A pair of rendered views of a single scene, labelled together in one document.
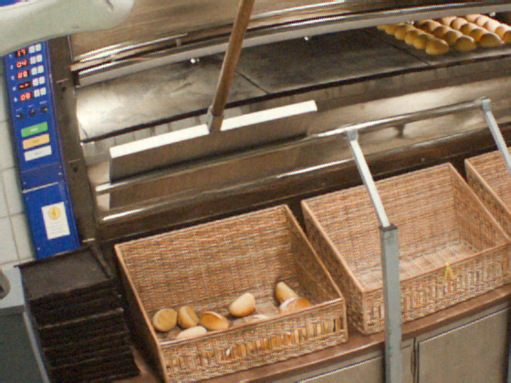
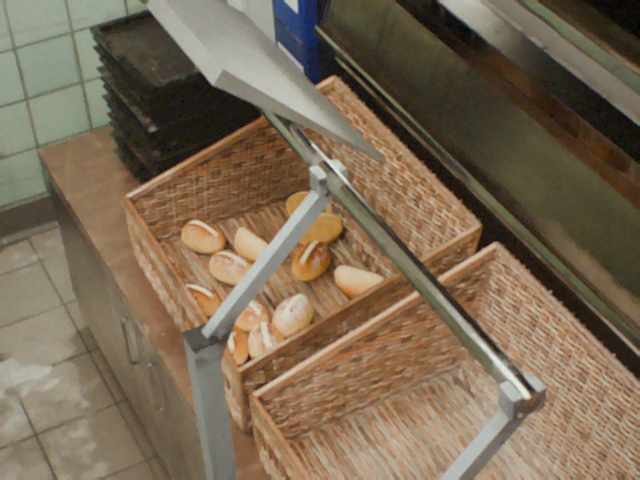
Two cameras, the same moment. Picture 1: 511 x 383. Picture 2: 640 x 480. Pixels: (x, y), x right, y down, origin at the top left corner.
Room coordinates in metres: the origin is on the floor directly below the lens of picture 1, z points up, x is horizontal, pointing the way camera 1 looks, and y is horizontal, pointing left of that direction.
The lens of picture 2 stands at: (2.70, -1.70, 2.24)
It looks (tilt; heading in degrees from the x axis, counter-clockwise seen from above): 40 degrees down; 81
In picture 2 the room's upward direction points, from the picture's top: 4 degrees counter-clockwise
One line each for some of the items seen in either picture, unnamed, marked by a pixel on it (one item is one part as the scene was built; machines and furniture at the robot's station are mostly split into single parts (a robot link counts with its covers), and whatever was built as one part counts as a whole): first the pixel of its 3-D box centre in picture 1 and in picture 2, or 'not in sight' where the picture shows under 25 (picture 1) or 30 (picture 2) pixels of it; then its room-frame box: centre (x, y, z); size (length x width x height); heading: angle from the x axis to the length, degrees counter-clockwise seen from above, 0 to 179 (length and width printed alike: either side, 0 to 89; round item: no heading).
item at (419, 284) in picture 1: (412, 243); (464, 458); (3.11, -0.46, 0.72); 0.56 x 0.49 x 0.28; 106
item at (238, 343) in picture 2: (281, 340); (229, 342); (2.81, -0.01, 0.62); 0.10 x 0.07 x 0.06; 91
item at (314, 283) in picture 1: (227, 295); (293, 240); (2.96, 0.12, 0.72); 0.56 x 0.49 x 0.28; 105
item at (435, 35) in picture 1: (446, 25); not in sight; (3.94, -0.82, 1.21); 0.61 x 0.48 x 0.06; 15
